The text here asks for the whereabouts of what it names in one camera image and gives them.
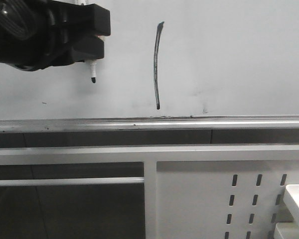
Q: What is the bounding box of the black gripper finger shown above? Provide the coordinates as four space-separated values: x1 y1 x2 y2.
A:
52 36 105 66
47 0 111 36

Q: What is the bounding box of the white metal stand frame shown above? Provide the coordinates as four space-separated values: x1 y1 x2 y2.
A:
0 145 299 239

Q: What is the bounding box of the white whiteboard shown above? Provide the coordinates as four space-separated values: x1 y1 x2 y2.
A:
0 0 299 129

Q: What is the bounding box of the lower white tray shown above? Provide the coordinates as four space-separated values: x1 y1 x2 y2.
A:
274 223 299 239

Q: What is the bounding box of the white perforated pegboard panel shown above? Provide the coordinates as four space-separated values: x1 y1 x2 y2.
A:
157 161 299 239

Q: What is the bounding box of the white whiteboard marker black tip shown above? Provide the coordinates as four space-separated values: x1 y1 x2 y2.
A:
75 0 97 83

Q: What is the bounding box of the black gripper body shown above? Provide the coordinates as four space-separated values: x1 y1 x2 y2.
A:
0 0 75 71

